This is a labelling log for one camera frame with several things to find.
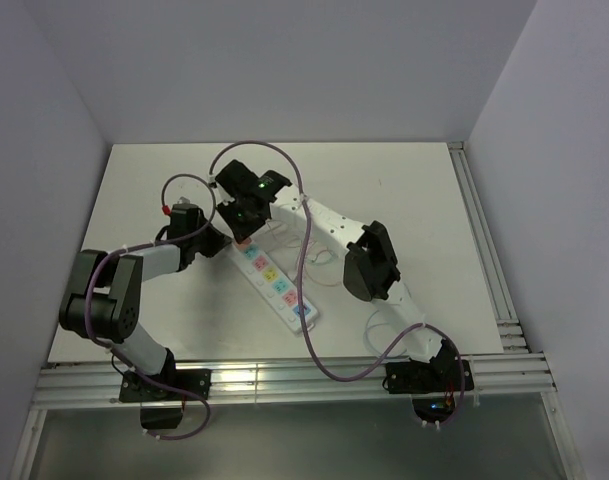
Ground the white power strip cord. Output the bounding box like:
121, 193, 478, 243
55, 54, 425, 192
261, 222, 298, 251

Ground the aluminium rail frame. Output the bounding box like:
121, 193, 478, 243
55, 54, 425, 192
10, 142, 586, 479

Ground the white multicolour power strip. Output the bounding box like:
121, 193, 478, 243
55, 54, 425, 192
227, 242, 319, 335

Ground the pink charger cable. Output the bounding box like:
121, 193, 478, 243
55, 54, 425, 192
293, 239, 348, 290

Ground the pink charger plug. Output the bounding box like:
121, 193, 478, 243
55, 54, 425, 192
235, 239, 252, 250

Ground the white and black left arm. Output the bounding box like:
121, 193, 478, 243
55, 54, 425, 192
58, 203, 232, 399

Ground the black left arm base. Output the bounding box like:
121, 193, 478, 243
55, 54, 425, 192
118, 369, 212, 431

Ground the blue charger cable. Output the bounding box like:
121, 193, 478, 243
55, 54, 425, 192
363, 309, 410, 359

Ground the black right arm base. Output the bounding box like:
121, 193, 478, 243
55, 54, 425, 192
382, 357, 475, 424

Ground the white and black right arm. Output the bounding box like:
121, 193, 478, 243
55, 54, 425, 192
210, 160, 458, 390

